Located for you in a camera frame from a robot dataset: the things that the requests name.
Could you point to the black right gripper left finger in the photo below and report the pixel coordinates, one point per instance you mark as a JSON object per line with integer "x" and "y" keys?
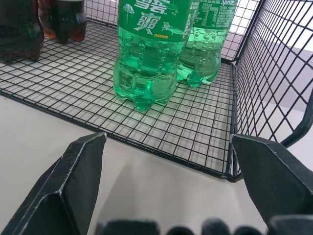
{"x": 71, "y": 186}

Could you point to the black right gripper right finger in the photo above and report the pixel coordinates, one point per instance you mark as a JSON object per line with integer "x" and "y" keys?
{"x": 274, "y": 181}

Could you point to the green Sprite bottle Chinese label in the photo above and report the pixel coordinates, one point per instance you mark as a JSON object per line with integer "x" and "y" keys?
{"x": 146, "y": 63}

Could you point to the green Sprite bottle English label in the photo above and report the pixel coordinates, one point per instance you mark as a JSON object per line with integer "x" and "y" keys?
{"x": 205, "y": 54}

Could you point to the dark cola bottle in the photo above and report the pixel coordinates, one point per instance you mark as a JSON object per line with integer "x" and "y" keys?
{"x": 64, "y": 20}
{"x": 18, "y": 31}

